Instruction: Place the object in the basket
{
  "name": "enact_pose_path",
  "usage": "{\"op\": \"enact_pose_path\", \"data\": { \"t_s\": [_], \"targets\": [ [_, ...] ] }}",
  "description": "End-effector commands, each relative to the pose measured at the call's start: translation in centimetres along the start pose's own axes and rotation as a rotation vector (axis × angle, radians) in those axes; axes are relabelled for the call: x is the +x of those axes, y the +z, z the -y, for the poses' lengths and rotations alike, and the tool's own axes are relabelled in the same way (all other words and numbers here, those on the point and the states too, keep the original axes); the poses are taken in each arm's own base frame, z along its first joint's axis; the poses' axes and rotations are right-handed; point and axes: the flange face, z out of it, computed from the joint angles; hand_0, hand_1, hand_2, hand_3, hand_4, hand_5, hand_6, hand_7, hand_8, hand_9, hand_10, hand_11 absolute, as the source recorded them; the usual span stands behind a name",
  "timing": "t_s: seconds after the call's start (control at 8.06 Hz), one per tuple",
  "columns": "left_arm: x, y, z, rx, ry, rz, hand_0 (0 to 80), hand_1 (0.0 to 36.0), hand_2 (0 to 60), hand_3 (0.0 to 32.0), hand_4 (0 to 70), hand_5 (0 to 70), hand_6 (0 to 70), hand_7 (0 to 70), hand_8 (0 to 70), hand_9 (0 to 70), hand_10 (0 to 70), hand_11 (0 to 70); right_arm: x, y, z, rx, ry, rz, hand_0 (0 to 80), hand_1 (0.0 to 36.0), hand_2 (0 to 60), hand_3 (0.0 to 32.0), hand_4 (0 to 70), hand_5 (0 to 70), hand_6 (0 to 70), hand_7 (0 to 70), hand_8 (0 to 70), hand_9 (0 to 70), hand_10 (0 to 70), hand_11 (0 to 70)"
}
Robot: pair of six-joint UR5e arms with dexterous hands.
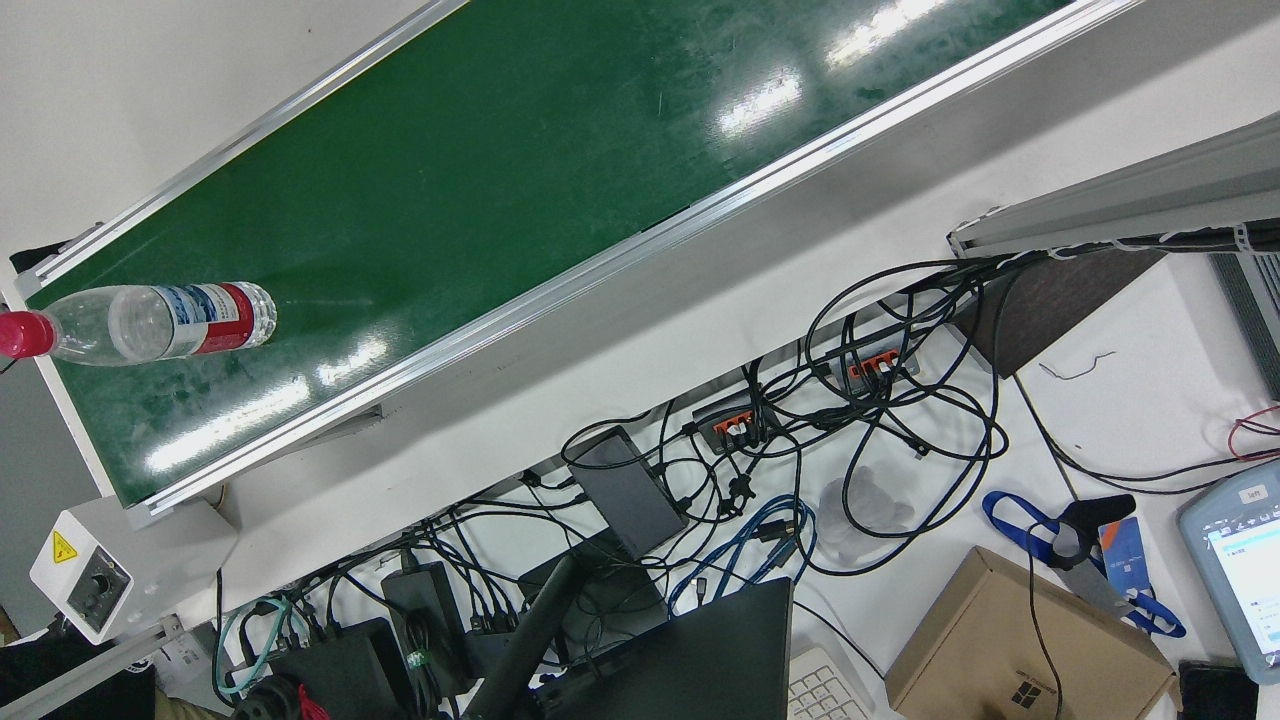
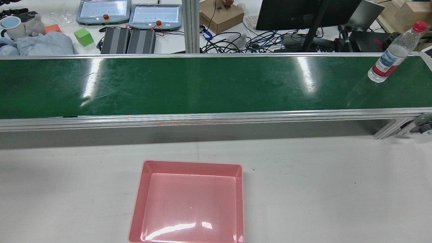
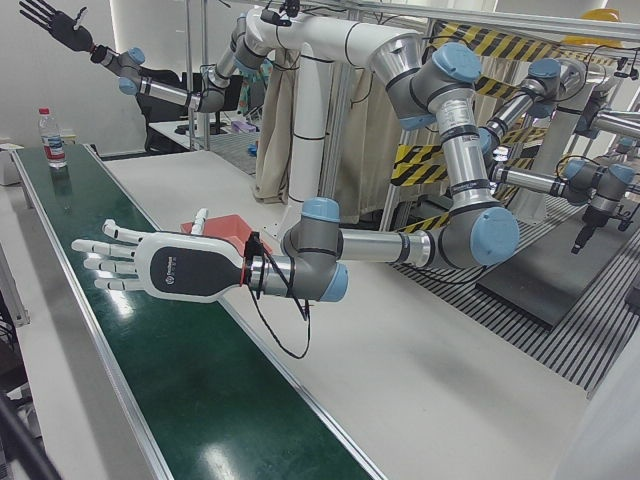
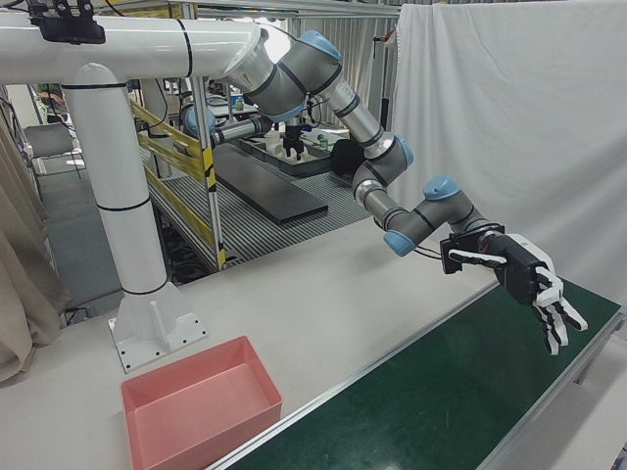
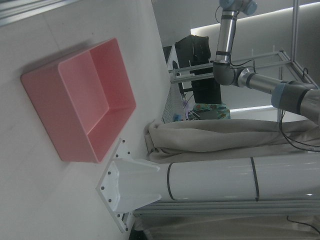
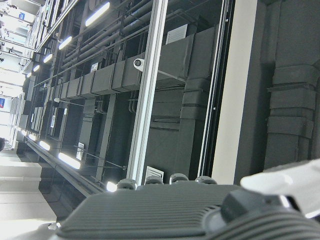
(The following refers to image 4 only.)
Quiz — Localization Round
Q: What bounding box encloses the grey chair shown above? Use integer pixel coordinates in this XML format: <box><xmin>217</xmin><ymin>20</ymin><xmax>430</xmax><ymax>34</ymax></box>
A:
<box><xmin>22</xmin><ymin>124</ymin><xmax>85</xmax><ymax>183</ymax></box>

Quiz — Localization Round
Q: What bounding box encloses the black round seat back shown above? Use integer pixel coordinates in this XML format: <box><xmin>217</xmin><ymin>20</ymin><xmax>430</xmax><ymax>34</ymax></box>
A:
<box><xmin>328</xmin><ymin>139</ymin><xmax>368</xmax><ymax>186</ymax></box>

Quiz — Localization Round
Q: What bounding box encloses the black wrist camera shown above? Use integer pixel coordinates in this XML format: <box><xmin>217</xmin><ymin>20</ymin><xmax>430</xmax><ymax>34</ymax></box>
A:
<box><xmin>439</xmin><ymin>224</ymin><xmax>506</xmax><ymax>276</ymax></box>

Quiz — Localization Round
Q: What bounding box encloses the white backdrop curtain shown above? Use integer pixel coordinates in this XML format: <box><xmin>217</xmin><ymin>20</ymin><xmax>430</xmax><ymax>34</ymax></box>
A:
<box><xmin>391</xmin><ymin>0</ymin><xmax>627</xmax><ymax>314</ymax></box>

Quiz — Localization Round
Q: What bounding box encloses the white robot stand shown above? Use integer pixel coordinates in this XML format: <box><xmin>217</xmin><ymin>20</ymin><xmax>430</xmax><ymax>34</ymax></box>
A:
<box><xmin>0</xmin><ymin>14</ymin><xmax>265</xmax><ymax>374</ymax></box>

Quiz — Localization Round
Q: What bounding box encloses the grey metal tray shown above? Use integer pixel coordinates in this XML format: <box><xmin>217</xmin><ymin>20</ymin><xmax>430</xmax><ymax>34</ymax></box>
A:
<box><xmin>238</xmin><ymin>131</ymin><xmax>344</xmax><ymax>178</ymax></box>

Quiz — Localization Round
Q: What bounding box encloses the black background robot tool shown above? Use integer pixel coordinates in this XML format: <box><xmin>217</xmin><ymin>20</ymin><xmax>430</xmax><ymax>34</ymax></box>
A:
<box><xmin>282</xmin><ymin>124</ymin><xmax>307</xmax><ymax>163</ymax></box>

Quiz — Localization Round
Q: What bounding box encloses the black flat slab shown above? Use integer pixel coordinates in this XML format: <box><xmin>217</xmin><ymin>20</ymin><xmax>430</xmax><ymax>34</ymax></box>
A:
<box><xmin>213</xmin><ymin>144</ymin><xmax>329</xmax><ymax>226</ymax></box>

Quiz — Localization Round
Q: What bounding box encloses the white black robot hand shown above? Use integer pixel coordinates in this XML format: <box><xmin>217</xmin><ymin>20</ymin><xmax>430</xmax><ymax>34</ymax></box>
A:
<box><xmin>448</xmin><ymin>233</ymin><xmax>589</xmax><ymax>356</ymax></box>

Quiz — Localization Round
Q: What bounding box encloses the pink plastic basket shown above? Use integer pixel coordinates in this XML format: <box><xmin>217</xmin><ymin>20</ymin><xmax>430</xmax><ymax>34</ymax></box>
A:
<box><xmin>121</xmin><ymin>335</ymin><xmax>284</xmax><ymax>470</ymax></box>

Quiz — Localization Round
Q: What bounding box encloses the aluminium frame post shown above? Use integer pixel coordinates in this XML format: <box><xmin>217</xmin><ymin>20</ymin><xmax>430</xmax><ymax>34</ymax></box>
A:
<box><xmin>166</xmin><ymin>0</ymin><xmax>403</xmax><ymax>270</ymax></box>

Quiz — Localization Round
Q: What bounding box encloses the green conveyor belt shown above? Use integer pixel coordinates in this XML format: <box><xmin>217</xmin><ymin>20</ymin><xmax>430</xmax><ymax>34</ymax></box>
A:
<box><xmin>208</xmin><ymin>276</ymin><xmax>627</xmax><ymax>470</ymax></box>

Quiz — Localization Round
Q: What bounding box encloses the yellow black striped barrier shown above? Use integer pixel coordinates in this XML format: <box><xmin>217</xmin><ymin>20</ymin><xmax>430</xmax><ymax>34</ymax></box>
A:
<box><xmin>129</xmin><ymin>100</ymin><xmax>226</xmax><ymax>265</ymax></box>

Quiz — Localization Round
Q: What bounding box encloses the beige curtain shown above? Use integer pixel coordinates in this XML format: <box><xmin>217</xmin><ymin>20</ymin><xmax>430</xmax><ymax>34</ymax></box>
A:
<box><xmin>0</xmin><ymin>121</ymin><xmax>71</xmax><ymax>388</ymax></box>

